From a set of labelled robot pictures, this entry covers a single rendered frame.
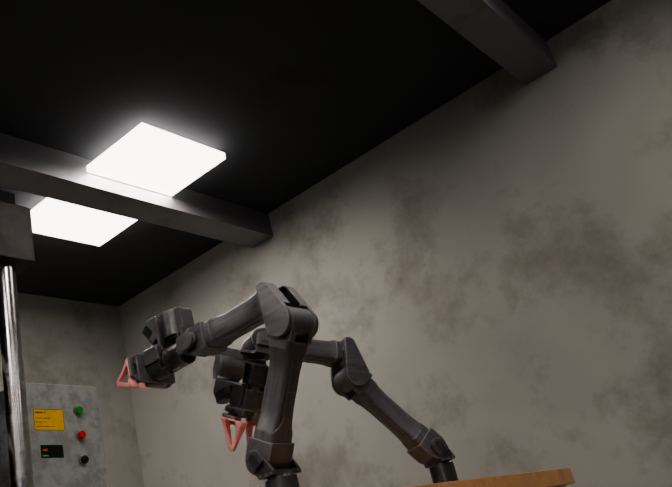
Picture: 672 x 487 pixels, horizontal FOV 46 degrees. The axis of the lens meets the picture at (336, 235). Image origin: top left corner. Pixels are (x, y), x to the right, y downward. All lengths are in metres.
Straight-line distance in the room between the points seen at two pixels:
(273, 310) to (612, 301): 2.84
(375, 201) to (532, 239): 1.10
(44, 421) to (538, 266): 2.69
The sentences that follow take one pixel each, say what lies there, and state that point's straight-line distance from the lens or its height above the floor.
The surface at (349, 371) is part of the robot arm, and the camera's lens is 1.95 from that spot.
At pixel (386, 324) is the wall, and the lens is 4.77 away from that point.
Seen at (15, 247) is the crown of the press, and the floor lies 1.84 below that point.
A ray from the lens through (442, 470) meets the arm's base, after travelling 2.02.
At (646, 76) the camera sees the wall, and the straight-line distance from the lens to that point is 4.41.
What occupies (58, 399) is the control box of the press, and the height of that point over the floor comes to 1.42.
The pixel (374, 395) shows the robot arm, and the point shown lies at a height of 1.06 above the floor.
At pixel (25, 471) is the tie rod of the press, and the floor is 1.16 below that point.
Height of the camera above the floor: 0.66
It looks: 24 degrees up
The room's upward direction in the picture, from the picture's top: 15 degrees counter-clockwise
